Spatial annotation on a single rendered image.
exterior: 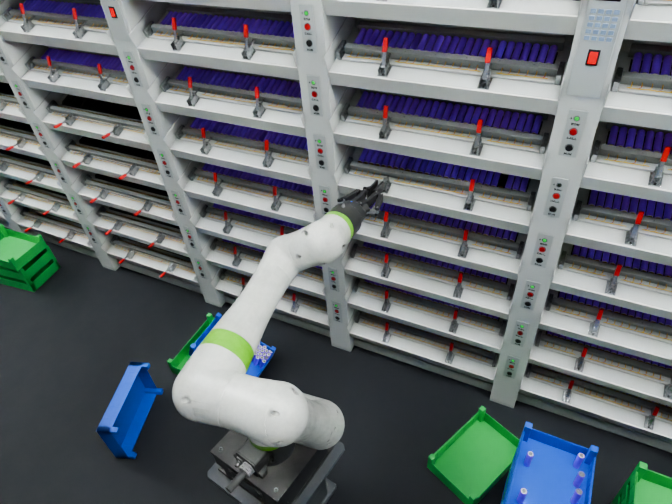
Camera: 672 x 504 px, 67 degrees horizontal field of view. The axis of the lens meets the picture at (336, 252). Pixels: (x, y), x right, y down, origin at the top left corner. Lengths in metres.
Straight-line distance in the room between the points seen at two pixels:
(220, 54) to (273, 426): 1.14
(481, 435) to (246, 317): 1.21
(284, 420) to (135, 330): 1.72
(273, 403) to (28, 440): 1.62
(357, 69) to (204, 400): 0.94
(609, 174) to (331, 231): 0.71
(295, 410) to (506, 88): 0.90
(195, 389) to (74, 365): 1.61
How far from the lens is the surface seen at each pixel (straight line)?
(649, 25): 1.29
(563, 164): 1.42
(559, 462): 1.75
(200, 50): 1.76
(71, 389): 2.55
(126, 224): 2.70
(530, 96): 1.36
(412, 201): 1.60
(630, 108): 1.35
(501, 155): 1.46
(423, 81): 1.41
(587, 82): 1.32
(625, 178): 1.45
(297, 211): 1.88
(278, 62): 1.59
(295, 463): 1.62
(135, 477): 2.20
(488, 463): 2.06
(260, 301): 1.19
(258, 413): 1.01
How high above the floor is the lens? 1.83
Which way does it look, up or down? 41 degrees down
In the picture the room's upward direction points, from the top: 5 degrees counter-clockwise
